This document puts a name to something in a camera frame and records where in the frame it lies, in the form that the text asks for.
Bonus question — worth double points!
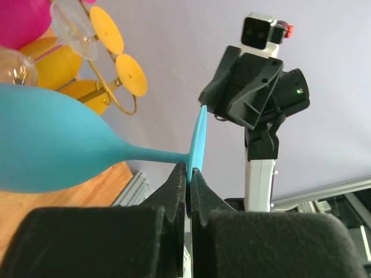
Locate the clear glass wine glass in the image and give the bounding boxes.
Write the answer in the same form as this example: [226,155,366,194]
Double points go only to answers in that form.
[1,1,97,90]

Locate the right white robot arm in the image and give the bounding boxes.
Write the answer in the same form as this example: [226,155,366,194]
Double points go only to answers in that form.
[198,46,310,212]

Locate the gold wire wine glass rack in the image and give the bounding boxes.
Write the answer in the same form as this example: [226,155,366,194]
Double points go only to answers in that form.
[79,1,137,116]

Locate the magenta plastic wine glass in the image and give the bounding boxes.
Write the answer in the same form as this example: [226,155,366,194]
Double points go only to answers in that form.
[1,0,52,50]

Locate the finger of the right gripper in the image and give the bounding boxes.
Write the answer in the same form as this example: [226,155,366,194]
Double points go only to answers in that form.
[198,46,241,112]
[227,86,271,130]

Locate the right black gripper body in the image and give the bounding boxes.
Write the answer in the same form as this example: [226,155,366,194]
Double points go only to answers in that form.
[230,53,283,102]

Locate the teal plastic wine glass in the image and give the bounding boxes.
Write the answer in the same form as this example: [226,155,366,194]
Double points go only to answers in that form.
[1,83,208,193]

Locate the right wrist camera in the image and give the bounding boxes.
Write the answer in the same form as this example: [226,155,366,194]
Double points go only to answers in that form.
[239,12,294,58]

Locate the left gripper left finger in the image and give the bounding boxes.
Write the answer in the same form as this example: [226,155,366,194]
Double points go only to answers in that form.
[1,163,186,277]

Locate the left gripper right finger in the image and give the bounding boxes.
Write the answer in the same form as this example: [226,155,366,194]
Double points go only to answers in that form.
[190,170,367,277]

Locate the yellow wine glass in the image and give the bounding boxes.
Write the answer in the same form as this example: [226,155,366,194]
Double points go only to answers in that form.
[59,53,148,116]
[19,6,125,91]

